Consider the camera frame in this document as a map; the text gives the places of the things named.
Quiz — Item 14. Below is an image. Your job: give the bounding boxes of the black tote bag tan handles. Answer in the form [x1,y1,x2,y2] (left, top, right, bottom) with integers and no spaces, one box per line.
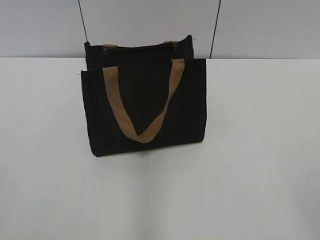
[81,35,207,157]

